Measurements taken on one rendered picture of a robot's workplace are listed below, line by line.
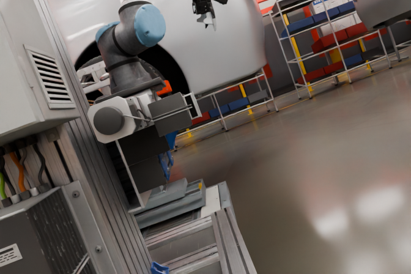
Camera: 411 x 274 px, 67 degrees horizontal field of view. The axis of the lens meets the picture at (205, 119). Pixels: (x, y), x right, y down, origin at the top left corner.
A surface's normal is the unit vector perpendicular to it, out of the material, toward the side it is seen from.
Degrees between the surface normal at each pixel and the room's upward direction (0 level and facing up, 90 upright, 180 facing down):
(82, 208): 90
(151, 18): 97
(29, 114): 90
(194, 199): 90
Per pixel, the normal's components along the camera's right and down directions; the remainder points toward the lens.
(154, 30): 0.79, -0.14
